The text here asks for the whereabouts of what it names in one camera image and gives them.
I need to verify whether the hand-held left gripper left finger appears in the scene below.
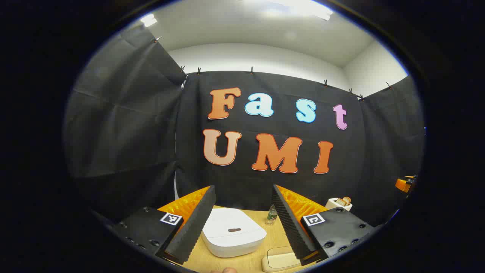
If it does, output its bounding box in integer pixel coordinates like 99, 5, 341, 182
110, 185, 217, 265

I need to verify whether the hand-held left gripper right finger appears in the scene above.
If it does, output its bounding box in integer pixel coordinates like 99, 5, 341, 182
271, 184, 375, 266

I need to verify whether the row of small cloth clips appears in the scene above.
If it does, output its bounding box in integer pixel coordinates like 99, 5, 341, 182
153, 36, 393, 101

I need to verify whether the cream rectangular container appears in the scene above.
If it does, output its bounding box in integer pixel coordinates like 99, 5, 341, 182
261, 246, 302, 273

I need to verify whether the large ceiling light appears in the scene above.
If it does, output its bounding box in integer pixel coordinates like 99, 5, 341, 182
265, 0, 334, 21

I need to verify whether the white toaster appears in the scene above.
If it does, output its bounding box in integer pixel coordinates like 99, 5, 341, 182
325, 197, 353, 211

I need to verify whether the black backdrop cloth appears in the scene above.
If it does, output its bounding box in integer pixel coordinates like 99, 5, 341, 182
64, 27, 425, 228

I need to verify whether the white rice cooker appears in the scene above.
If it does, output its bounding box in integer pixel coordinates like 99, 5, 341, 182
201, 207, 267, 258

